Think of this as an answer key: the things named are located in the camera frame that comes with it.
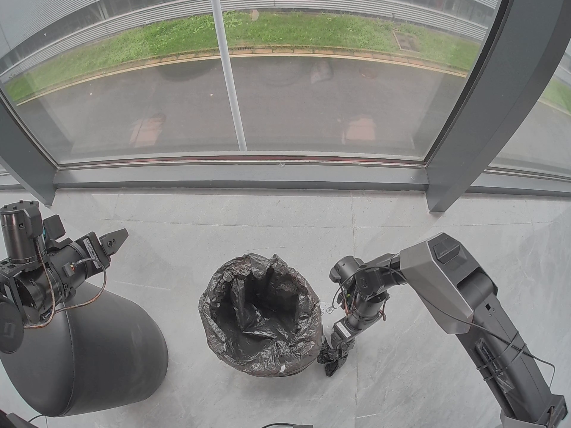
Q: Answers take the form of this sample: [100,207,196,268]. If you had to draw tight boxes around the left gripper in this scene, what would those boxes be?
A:
[45,228,130,293]

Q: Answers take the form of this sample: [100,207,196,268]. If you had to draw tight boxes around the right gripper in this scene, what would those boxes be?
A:
[328,298,390,352]

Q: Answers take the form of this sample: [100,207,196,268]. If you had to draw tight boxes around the black plastic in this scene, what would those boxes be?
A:
[317,337,356,377]

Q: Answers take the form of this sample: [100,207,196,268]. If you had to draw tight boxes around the black plastic bag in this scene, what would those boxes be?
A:
[198,253,323,378]

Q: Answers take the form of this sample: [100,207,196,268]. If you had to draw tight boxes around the window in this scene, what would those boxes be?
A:
[0,0,571,215]

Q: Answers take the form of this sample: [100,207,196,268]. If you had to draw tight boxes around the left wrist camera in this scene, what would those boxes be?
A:
[42,214,67,251]

